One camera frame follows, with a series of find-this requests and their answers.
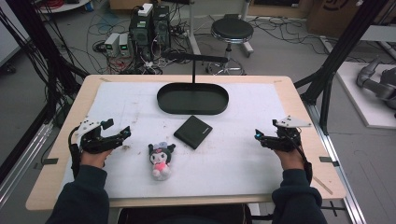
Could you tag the black round stool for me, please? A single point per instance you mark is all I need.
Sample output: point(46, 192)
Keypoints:
point(232, 31)

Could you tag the black metal frame post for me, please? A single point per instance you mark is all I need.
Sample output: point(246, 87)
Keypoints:
point(34, 34)
point(339, 53)

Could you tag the white round table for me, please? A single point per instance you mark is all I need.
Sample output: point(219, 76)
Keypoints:
point(62, 5)

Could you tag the black oval tray with stand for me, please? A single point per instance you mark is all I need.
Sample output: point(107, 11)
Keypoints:
point(193, 99)

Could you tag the aluminium rail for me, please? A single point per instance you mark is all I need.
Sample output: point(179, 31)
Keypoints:
point(339, 174)
point(21, 161)

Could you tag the black wallet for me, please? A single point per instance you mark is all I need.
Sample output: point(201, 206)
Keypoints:
point(193, 132)

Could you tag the dark tape strip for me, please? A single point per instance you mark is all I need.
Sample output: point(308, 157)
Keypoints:
point(49, 161)
point(328, 160)

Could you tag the grey power supply unit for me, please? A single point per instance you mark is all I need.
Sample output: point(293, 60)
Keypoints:
point(111, 44)
point(124, 45)

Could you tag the cardboard box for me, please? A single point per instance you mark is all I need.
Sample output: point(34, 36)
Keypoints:
point(336, 14)

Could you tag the light wooden table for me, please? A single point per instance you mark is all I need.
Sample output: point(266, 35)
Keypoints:
point(311, 146)

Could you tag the black and pink plush toy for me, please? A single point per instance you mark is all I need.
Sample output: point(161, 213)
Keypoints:
point(160, 160)

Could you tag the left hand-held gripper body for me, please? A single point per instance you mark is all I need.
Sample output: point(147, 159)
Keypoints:
point(93, 141)

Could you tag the white desk leg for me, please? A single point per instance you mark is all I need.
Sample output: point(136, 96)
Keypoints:
point(193, 31)

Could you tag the white box on computer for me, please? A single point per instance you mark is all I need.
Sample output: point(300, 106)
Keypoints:
point(145, 9)

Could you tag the white floor platform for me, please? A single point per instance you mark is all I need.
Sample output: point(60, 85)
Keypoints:
point(369, 112)

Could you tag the white table mat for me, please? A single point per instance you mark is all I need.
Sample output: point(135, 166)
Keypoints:
point(218, 168)

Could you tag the black computer tower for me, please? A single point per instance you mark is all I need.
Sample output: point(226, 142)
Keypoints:
point(141, 34)
point(161, 26)

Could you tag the person's right hand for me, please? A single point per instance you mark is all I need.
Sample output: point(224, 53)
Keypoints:
point(291, 159)

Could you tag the person's left hand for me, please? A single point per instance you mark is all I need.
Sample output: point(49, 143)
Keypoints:
point(95, 158)

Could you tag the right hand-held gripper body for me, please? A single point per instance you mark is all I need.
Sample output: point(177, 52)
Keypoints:
point(285, 138)

